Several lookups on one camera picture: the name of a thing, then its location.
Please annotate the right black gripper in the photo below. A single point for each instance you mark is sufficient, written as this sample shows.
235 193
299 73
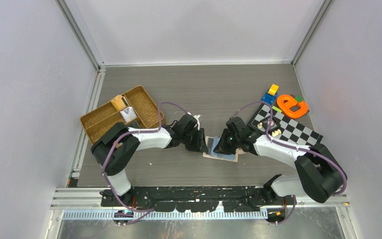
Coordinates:
222 147

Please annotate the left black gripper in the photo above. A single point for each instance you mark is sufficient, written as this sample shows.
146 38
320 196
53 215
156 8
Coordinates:
200 145

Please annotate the beige card holder wallet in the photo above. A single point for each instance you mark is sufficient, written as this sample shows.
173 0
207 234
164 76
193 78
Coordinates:
211 142

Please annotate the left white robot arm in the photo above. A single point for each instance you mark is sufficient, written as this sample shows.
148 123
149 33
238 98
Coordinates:
116 147

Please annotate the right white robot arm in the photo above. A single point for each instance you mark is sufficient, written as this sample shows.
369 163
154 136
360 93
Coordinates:
318 174

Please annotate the white credit card in tray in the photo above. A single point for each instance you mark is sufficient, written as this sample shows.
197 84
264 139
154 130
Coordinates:
128 114

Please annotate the gold credit card in tray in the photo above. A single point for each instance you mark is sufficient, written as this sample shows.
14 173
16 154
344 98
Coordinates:
119 102

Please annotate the lime green stick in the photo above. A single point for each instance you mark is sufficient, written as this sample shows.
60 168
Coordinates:
277 109

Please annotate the blue toy block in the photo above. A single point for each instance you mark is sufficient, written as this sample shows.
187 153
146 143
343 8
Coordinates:
269 99

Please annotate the yellow toy block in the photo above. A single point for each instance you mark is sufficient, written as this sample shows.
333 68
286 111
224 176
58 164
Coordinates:
273 90

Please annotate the orange plastic letter toy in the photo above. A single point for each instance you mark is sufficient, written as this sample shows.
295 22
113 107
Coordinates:
291 108

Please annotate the black white checkerboard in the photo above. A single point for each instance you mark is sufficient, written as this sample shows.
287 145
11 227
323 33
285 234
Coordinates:
292 131

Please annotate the woven wicker tray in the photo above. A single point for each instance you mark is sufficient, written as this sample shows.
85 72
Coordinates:
97 122

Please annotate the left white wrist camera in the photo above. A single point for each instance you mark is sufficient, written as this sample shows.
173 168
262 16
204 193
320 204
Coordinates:
197 120

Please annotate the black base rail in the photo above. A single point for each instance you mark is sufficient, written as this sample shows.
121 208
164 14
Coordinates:
196 199

